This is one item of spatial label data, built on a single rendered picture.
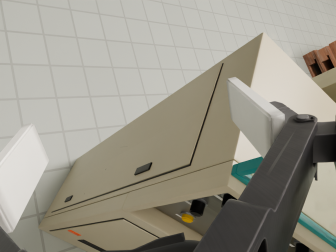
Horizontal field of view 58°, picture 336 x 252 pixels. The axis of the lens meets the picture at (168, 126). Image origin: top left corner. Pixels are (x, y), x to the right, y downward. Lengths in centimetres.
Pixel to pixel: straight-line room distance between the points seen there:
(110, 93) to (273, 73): 139
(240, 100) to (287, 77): 56
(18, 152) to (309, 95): 69
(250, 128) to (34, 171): 13
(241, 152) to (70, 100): 142
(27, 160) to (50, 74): 168
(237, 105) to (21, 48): 177
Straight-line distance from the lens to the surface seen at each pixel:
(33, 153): 20
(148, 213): 83
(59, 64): 192
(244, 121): 18
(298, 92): 75
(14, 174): 18
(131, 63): 215
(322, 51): 393
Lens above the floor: 161
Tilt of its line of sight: 50 degrees down
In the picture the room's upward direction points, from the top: 61 degrees clockwise
